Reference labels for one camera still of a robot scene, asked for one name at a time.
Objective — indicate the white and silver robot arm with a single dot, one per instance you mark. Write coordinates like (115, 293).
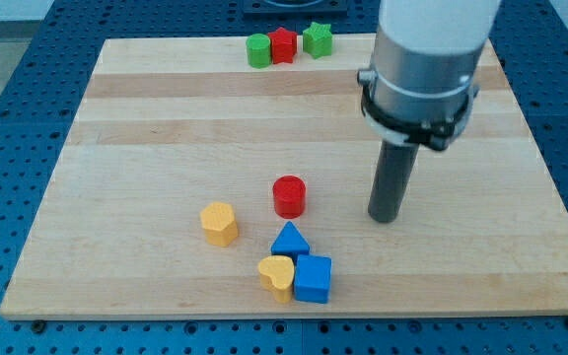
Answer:
(419, 87)

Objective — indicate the red cylinder block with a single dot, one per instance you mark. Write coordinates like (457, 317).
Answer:
(289, 197)

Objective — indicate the blue triangle block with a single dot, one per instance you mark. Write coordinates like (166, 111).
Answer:
(290, 242)

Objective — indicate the yellow hexagon block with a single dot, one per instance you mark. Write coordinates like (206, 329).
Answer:
(218, 221)

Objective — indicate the light wooden board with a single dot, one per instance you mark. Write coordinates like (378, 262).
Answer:
(170, 125)

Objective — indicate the yellow heart block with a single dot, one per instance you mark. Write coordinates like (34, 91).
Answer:
(276, 275)

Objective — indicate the blue cube block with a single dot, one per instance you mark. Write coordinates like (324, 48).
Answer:
(312, 278)

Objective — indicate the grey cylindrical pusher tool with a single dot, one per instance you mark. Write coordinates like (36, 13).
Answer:
(392, 175)

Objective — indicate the red star block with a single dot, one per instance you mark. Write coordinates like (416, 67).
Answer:
(283, 45)

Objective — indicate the green cylinder block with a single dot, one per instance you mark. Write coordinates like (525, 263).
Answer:
(258, 47)

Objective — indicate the green star block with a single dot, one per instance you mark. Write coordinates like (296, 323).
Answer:
(317, 40)

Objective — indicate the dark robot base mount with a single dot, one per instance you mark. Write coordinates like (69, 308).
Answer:
(294, 7)

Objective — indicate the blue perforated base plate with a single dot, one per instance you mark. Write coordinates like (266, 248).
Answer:
(38, 105)

